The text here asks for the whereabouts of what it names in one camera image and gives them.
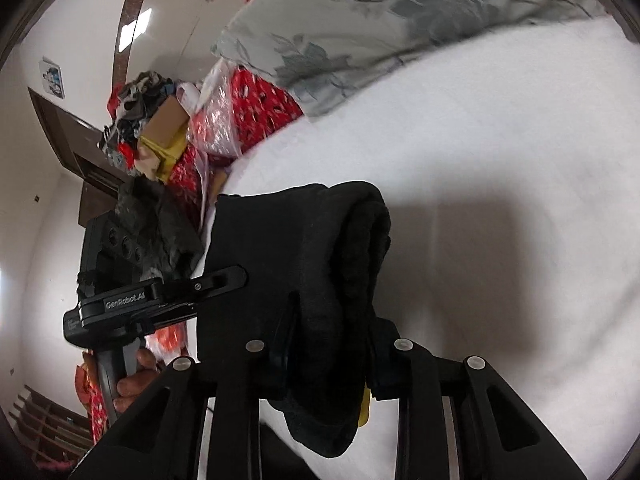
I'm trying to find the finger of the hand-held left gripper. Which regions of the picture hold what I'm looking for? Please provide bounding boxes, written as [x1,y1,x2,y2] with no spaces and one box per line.
[159,266,249,308]

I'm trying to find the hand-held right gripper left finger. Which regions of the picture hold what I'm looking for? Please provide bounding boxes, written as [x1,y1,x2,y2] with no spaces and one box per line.
[67,294,301,480]

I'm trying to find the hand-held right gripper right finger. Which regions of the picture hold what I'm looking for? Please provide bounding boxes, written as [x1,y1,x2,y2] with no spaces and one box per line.
[367,317,588,480]

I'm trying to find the black pants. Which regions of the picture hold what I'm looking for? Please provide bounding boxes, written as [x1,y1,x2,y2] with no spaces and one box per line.
[196,181,392,459]

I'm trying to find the person's left hand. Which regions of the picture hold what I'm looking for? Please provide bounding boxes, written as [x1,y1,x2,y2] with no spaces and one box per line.
[114,347,162,413]

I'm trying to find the small yellow object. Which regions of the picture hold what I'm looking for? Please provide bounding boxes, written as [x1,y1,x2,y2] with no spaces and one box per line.
[357,382,372,428]

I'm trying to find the dark grey fuzzy cloth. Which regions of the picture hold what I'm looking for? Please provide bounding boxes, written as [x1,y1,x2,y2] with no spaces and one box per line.
[115,177,203,281]

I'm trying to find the red garment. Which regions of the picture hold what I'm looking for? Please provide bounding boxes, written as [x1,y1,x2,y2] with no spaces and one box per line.
[75,350,109,443]

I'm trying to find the yellow box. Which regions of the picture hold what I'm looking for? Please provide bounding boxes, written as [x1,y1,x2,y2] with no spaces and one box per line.
[139,132,190,184]

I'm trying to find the wooden rack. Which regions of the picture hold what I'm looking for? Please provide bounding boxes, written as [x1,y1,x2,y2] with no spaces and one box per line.
[7,384,96,467]

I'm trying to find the dark wooden wardrobe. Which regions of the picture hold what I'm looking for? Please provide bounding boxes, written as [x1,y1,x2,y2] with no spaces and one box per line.
[27,87,132,233]

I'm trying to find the brown cardboard box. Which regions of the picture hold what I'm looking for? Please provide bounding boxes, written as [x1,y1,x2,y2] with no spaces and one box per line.
[137,95,192,146]

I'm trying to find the clear plastic bag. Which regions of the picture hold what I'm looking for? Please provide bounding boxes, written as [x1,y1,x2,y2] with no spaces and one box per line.
[177,57,251,161]

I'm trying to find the red floral bed sheet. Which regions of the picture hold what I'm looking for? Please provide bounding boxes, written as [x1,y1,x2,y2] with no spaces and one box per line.
[150,0,307,357]

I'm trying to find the white quilted bed cover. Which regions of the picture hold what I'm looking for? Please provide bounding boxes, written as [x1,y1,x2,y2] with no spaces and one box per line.
[200,10,640,480]

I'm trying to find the pile of clothes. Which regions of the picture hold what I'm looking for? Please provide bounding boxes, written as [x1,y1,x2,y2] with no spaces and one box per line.
[97,71,176,171]

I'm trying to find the ceiling light panel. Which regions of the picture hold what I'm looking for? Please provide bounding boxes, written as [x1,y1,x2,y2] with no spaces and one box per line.
[119,7,153,53]

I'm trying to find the grey floral pillow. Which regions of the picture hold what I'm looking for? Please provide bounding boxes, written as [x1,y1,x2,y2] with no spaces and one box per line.
[210,0,608,118]

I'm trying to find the wall poster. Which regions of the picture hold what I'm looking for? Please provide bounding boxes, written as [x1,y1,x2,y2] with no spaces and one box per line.
[39,57,66,98]

